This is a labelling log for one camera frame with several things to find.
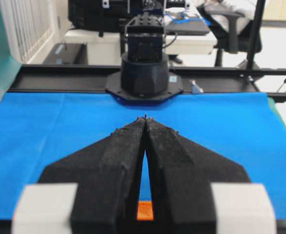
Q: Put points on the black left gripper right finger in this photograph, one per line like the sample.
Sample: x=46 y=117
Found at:
x=198 y=191

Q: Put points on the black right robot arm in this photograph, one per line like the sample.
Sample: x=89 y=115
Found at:
x=144 y=69

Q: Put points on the orange towel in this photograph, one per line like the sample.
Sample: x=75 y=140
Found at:
x=145 y=211

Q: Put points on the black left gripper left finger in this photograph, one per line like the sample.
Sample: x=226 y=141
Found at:
x=92 y=191

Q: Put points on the black aluminium frame rail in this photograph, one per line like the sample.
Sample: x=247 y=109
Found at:
x=103 y=79

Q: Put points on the black computer case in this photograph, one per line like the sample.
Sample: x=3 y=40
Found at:
x=67 y=54

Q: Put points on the black office chair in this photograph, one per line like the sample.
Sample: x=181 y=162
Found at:
x=230 y=22

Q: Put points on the black vertical stand pole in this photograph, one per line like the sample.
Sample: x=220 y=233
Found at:
x=249 y=39

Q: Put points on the white desk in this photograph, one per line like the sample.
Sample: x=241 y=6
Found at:
x=100 y=25

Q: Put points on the blue table cloth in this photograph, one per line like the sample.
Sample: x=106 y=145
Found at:
x=37 y=129

